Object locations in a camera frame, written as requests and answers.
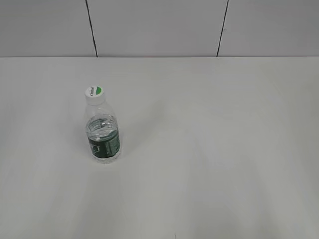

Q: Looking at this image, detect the clear plastic water bottle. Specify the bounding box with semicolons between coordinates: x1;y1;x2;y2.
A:
85;101;121;164

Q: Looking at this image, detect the white green bottle cap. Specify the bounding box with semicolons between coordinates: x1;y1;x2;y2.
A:
85;85;106;106

